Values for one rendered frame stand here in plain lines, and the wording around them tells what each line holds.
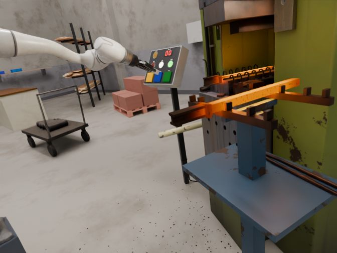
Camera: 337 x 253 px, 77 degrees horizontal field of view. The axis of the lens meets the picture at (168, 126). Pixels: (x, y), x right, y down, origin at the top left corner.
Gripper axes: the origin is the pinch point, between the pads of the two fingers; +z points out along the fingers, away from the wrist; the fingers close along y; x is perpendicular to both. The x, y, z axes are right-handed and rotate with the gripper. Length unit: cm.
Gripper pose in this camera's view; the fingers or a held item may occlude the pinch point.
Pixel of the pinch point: (154, 71)
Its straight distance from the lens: 145.7
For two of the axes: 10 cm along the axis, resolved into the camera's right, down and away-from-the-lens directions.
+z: 7.0, 1.8, 6.9
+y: 6.8, 1.5, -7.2
